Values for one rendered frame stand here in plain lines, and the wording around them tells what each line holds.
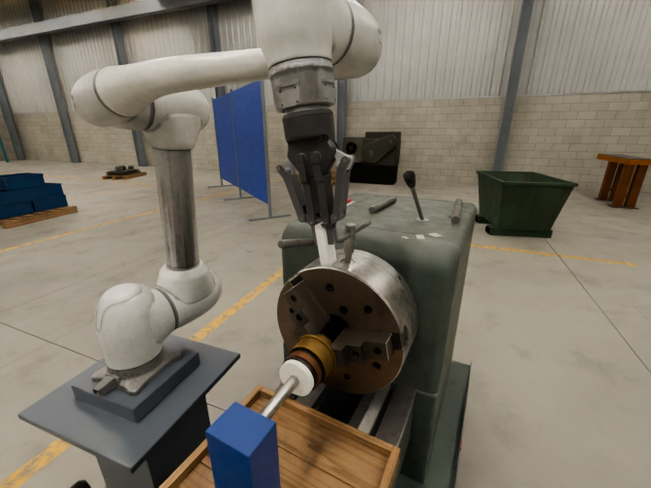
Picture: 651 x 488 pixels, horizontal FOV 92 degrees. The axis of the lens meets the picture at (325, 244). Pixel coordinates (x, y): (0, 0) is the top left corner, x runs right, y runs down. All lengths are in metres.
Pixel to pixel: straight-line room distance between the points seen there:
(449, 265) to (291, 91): 0.49
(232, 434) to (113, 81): 0.67
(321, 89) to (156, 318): 0.83
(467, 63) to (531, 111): 2.20
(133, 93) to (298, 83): 0.41
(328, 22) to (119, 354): 0.96
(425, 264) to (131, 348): 0.83
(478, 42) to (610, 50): 3.03
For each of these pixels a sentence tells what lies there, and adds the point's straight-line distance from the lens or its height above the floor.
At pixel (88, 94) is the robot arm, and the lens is 0.87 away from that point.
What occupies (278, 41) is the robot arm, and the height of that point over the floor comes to 1.61.
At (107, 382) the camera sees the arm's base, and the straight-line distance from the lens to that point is 1.14.
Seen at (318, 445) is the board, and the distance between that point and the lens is 0.77.
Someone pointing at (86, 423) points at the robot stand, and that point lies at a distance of 1.18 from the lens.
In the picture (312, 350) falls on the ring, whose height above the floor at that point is 1.12.
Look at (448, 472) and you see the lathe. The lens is 1.21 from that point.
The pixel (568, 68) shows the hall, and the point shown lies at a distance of 11.03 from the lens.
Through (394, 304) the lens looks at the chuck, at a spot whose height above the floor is 1.18.
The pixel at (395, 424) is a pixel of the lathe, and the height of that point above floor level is 0.86.
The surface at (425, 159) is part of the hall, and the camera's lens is 10.71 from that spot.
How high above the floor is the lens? 1.50
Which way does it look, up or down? 20 degrees down
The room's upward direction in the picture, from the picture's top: straight up
